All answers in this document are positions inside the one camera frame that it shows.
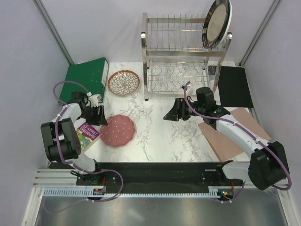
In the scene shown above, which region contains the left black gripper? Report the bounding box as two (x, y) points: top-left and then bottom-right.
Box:
(79, 105), (108, 126)

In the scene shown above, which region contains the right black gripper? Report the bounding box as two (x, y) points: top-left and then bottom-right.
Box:
(163, 98), (205, 121)

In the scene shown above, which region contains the pink polka dot plate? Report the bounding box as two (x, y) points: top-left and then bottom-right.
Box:
(100, 114), (136, 147)

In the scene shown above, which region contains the brown floral pattern bowl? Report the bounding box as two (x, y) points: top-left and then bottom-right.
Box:
(108, 70), (140, 97)

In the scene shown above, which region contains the black rimmed cream plate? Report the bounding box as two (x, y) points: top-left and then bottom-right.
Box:
(202, 0), (231, 48)

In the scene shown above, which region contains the white watermelon plate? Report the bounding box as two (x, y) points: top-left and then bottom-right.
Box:
(216, 0), (233, 45)

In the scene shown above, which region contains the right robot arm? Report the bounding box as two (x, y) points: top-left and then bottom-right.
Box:
(163, 83), (292, 191)

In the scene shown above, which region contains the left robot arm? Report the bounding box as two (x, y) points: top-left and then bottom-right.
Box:
(40, 91), (108, 185)

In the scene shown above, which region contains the steel dish rack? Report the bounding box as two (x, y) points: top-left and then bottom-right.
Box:
(141, 13), (232, 101)

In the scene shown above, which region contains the purple treehouse book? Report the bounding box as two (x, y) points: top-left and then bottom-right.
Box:
(76, 122), (100, 153)

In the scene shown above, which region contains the black mat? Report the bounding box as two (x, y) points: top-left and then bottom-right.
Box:
(218, 66), (253, 108)

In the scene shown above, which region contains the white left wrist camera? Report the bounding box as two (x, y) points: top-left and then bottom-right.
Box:
(86, 92), (102, 107)

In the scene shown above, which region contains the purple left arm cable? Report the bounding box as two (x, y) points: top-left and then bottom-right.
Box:
(43, 81), (124, 213)

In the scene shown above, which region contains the green ring binder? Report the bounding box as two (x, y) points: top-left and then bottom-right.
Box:
(59, 57), (109, 103)

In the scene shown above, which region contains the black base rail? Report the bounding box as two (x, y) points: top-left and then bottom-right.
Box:
(49, 161), (243, 194)

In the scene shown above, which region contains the white slotted cable duct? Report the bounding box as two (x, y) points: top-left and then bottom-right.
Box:
(43, 187), (221, 198)

